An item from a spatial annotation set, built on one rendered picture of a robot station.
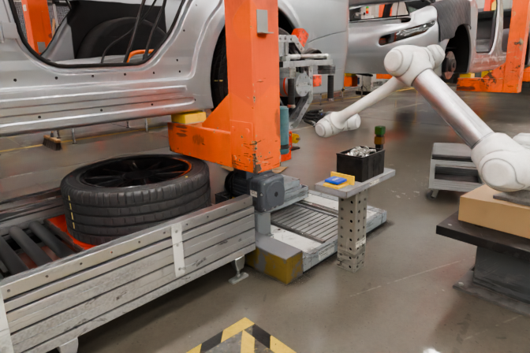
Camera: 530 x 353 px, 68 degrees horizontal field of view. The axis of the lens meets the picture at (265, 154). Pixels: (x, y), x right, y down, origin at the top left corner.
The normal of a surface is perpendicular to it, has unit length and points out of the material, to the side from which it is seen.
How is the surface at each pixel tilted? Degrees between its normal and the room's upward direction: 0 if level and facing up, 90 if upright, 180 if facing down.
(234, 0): 90
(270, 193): 90
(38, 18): 90
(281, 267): 90
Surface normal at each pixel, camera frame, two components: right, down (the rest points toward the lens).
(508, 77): -0.70, 0.19
